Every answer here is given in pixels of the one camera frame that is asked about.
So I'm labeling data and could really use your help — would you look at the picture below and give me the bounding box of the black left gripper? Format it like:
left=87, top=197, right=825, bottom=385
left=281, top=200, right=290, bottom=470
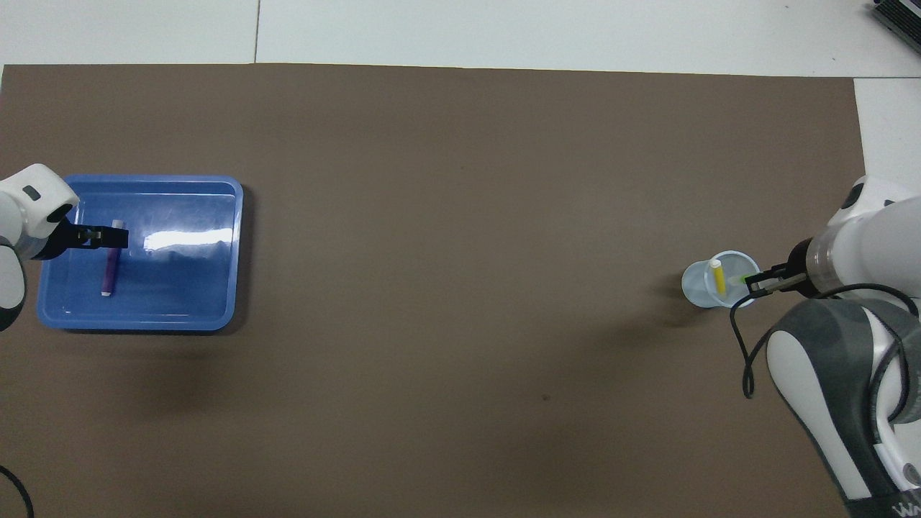
left=40, top=205, right=130, bottom=261

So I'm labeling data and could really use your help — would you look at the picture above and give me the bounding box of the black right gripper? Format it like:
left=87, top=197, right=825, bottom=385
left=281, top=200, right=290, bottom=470
left=745, top=240, right=819, bottom=296

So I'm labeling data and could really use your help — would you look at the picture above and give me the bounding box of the purple pen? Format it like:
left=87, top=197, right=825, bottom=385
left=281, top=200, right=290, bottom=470
left=101, top=219, right=127, bottom=297

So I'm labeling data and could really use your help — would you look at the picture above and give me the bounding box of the translucent plastic cup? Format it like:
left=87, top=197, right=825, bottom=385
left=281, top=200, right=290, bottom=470
left=681, top=250, right=761, bottom=310

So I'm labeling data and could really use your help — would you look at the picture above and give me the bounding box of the blue plastic tray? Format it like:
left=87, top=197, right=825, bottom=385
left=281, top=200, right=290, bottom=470
left=36, top=175, right=244, bottom=332

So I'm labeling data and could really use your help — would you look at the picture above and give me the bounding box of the grey ribbed device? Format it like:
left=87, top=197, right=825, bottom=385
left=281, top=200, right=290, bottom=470
left=871, top=0, right=921, bottom=55

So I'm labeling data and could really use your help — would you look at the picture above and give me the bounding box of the brown table mat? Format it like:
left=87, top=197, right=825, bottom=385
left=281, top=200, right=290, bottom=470
left=0, top=63, right=905, bottom=518

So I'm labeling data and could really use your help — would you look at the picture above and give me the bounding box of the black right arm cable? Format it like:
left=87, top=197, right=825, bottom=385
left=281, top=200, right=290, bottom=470
left=729, top=283, right=921, bottom=400

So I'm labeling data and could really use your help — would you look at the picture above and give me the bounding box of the black loose floor cable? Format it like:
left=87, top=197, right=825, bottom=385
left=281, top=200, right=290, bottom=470
left=0, top=464, right=35, bottom=518

